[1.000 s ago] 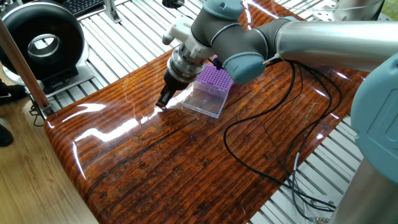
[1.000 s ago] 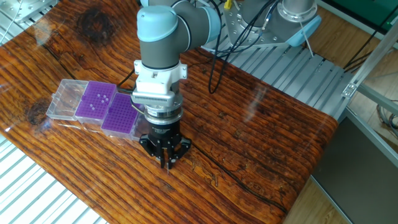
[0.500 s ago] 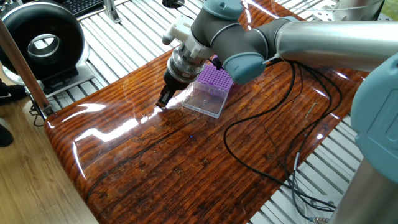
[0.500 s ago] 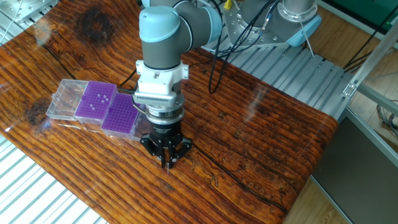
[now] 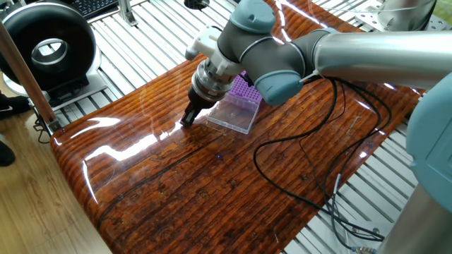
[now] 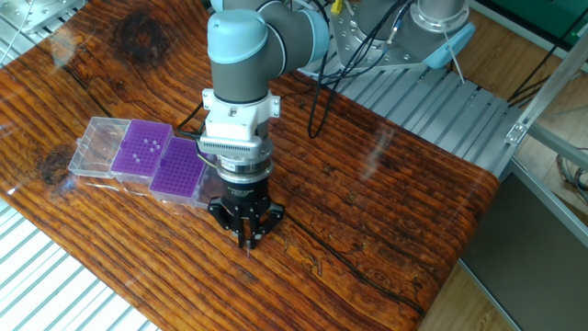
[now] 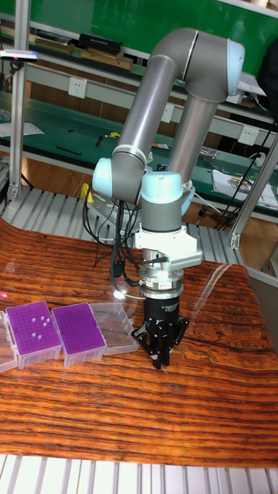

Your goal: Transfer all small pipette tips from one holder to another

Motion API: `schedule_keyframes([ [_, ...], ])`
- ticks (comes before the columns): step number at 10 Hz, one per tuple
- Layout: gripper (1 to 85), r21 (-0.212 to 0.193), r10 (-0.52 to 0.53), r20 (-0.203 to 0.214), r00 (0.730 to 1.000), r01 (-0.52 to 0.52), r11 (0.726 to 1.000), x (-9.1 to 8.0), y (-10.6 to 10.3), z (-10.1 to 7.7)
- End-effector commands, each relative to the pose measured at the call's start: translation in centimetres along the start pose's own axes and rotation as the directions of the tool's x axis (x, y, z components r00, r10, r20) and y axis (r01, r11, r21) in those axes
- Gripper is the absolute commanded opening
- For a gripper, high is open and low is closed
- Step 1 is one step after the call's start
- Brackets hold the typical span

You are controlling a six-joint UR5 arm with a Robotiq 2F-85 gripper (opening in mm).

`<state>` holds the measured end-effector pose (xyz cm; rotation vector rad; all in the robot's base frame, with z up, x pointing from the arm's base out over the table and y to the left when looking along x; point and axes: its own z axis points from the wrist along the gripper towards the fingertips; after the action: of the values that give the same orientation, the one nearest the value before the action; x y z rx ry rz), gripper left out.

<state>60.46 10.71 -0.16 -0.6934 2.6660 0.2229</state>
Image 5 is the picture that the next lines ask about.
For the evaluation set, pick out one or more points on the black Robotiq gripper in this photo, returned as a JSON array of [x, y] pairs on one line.
[[201, 101]]

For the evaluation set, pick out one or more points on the purple pipette tip box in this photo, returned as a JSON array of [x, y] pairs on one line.
[[243, 93]]

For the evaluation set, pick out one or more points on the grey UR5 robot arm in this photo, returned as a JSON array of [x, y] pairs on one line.
[[370, 53]]

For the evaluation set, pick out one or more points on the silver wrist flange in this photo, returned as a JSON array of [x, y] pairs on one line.
[[210, 83]]

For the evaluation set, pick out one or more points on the wood grain table mat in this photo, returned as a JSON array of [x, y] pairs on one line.
[[212, 183]]

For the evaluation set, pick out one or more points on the black keyboard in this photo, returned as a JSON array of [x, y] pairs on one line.
[[92, 7]]

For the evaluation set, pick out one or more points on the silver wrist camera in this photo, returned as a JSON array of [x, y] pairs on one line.
[[190, 53]]

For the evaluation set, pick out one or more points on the white printed camera mount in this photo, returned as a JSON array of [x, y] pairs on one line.
[[208, 46]]

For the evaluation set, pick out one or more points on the white device base plate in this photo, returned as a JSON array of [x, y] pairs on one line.
[[95, 83]]

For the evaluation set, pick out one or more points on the aluminium bracket stand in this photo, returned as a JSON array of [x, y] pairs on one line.
[[125, 10]]

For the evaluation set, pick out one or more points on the brown frame post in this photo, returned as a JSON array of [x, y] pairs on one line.
[[24, 77]]

